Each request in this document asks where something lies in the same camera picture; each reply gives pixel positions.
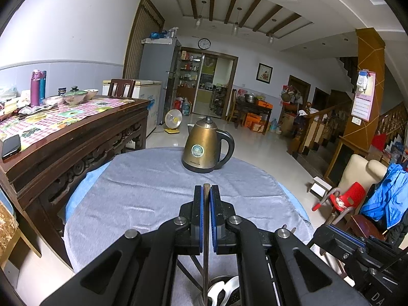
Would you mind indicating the round wall clock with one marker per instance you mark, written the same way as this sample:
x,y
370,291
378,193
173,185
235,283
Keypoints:
x,y
204,43

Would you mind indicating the clear water jug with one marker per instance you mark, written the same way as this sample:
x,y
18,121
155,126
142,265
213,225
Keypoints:
x,y
274,126

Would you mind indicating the grey refrigerator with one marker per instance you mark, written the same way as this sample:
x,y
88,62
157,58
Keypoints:
x,y
156,67

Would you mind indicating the red plastic chair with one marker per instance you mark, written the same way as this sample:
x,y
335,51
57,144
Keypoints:
x,y
350,194

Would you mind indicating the carved dark wooden sideboard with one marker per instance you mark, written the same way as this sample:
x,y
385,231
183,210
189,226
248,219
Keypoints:
x,y
79,137

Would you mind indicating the bronze electric kettle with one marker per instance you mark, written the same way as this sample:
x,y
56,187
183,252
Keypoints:
x,y
200,140

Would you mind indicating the lidded green bowl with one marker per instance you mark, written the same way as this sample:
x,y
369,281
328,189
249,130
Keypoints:
x,y
75,97

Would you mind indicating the blue jacket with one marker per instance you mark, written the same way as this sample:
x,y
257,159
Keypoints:
x,y
387,194

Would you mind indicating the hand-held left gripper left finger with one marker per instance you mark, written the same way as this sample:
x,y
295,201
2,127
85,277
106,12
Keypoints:
x,y
197,216

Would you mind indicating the round electric fan heater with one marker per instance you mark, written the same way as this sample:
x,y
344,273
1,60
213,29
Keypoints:
x,y
173,119

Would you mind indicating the blue water jug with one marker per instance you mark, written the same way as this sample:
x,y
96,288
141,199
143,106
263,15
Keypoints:
x,y
186,108

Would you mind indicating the white ceramic spoon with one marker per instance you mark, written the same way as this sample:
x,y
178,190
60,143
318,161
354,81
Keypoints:
x,y
223,290

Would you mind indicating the white chest freezer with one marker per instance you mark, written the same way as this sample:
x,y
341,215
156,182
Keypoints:
x,y
146,92

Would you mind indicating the pink wall calendar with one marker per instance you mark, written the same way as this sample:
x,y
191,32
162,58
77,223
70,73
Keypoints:
x,y
363,102

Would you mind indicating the framed wall picture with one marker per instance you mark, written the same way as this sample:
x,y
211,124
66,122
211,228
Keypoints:
x,y
264,73

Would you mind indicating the wooden stair railing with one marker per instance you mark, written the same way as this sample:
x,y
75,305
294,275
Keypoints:
x,y
322,124

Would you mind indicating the speckled brown panel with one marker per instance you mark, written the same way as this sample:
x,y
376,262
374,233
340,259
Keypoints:
x,y
8,229

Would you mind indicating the light blue table cover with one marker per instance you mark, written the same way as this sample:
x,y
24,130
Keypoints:
x,y
79,191

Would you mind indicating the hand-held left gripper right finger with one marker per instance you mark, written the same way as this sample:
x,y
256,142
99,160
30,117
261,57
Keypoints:
x,y
215,216

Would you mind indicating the small white stool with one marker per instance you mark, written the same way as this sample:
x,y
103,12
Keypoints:
x,y
318,188

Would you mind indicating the blue water bottle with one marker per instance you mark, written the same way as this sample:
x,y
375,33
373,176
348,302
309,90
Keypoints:
x,y
43,86

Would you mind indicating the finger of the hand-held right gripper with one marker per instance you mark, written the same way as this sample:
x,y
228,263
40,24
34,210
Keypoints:
x,y
338,242

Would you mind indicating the beige armchair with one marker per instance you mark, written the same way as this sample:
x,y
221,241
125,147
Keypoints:
x,y
353,172

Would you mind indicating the white ceramic bowl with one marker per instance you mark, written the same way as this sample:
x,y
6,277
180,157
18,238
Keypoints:
x,y
91,94

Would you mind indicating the orange cardboard boxes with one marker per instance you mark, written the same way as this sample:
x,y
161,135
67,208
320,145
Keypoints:
x,y
255,122

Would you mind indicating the glass pendant lamp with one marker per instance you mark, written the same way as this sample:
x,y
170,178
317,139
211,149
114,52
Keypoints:
x,y
271,38
199,21
236,29

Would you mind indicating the dark wooden chair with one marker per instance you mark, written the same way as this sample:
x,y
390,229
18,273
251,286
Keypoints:
x,y
121,87

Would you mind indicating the checked floral table cover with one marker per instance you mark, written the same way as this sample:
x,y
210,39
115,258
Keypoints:
x,y
63,114

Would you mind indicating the cluttered wooden side table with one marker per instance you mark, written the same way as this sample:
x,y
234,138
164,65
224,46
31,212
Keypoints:
x,y
251,105

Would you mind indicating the long brown chopstick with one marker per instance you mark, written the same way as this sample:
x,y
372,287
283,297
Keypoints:
x,y
206,261

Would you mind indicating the purple water bottle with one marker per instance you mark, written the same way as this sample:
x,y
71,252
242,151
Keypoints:
x,y
35,89

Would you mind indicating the kitchen storage shelf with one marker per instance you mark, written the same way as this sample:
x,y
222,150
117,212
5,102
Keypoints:
x,y
189,70

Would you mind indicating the black smartphone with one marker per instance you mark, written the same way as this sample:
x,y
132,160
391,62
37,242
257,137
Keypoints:
x,y
11,146

